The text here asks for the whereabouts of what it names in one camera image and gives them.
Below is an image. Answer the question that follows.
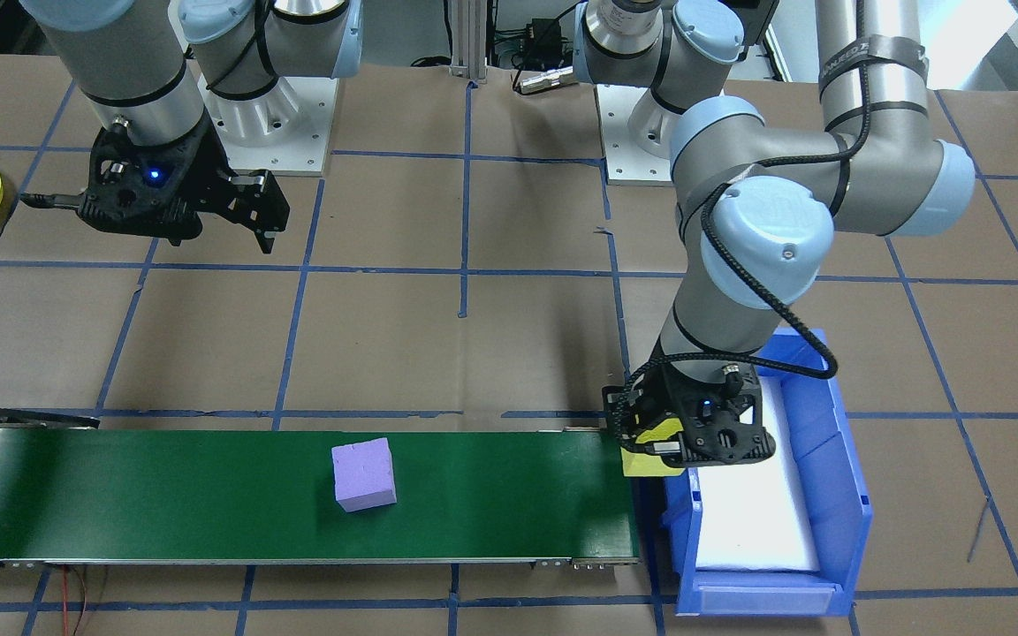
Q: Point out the yellow foam block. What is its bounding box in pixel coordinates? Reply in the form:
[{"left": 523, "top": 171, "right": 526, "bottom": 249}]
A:
[{"left": 621, "top": 422, "right": 685, "bottom": 479}]

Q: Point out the purple foam block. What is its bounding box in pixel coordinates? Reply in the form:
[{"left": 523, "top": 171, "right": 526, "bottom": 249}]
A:
[{"left": 330, "top": 436, "right": 399, "bottom": 513}]

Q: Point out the white foam bin liner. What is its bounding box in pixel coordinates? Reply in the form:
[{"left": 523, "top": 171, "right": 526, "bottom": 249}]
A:
[{"left": 699, "top": 375, "right": 821, "bottom": 573}]

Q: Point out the blue plastic storage bin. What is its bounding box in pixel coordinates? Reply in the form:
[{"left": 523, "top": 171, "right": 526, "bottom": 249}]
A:
[{"left": 650, "top": 329, "right": 874, "bottom": 617}]

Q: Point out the green belt conveyor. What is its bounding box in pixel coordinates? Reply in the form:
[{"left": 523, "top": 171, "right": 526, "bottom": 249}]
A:
[{"left": 0, "top": 408, "right": 642, "bottom": 571}]

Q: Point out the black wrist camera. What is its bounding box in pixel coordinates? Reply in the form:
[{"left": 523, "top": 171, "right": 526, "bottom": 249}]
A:
[
  {"left": 76, "top": 190, "right": 207, "bottom": 246},
  {"left": 650, "top": 431, "right": 777, "bottom": 469}
]

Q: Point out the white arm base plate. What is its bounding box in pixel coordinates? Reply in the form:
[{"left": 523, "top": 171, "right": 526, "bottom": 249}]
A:
[
  {"left": 596, "top": 84, "right": 695, "bottom": 185},
  {"left": 195, "top": 75, "right": 339, "bottom": 176}
]

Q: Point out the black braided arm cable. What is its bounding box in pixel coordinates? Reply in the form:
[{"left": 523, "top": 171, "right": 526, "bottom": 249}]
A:
[{"left": 608, "top": 0, "right": 872, "bottom": 447}]

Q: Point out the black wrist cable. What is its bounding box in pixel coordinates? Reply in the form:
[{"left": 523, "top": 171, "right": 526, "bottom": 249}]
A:
[{"left": 19, "top": 192, "right": 90, "bottom": 215}]

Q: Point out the silver metal cable plug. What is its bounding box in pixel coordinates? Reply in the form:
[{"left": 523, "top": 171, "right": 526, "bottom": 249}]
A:
[{"left": 512, "top": 66, "right": 579, "bottom": 95}]

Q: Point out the red black conveyor wire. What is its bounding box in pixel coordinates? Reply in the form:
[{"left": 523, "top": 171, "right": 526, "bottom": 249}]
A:
[{"left": 54, "top": 565, "right": 112, "bottom": 636}]

